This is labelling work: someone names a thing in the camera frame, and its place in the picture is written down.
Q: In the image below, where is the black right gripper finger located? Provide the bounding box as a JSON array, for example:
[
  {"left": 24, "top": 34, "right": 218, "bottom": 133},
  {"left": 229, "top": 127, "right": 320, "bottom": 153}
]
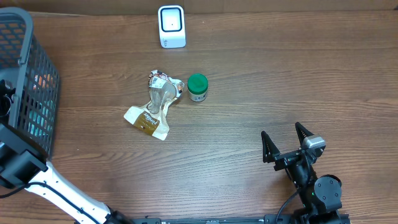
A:
[
  {"left": 295, "top": 122, "right": 313, "bottom": 145},
  {"left": 261, "top": 131, "right": 280, "bottom": 163}
]

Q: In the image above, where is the green lid jar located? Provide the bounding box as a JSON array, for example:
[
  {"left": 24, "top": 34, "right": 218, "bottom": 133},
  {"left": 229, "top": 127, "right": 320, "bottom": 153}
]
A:
[{"left": 187, "top": 73, "right": 208, "bottom": 102}]

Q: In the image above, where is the beige brown snack pouch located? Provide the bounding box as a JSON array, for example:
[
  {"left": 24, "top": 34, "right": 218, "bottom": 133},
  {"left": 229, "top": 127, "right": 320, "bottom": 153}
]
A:
[{"left": 124, "top": 70, "right": 185, "bottom": 141}]

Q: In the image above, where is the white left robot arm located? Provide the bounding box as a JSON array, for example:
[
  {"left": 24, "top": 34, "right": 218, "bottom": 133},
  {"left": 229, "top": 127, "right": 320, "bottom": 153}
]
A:
[{"left": 1, "top": 119, "right": 132, "bottom": 223}]

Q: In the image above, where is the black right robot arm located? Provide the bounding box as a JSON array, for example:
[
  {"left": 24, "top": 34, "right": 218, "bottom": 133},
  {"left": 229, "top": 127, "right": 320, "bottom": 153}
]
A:
[{"left": 261, "top": 122, "right": 343, "bottom": 223}]

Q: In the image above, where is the white barcode scanner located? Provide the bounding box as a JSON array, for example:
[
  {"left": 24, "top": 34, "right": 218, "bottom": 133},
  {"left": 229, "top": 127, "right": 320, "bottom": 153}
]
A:
[{"left": 158, "top": 5, "right": 187, "bottom": 49}]

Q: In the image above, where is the grey plastic basket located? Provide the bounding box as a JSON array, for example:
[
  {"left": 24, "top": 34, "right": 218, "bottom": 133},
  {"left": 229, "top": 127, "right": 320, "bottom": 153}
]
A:
[{"left": 1, "top": 7, "right": 61, "bottom": 155}]

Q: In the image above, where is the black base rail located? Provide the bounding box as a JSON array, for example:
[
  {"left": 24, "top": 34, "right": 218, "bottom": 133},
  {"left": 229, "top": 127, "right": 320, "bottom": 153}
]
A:
[{"left": 131, "top": 215, "right": 351, "bottom": 224}]

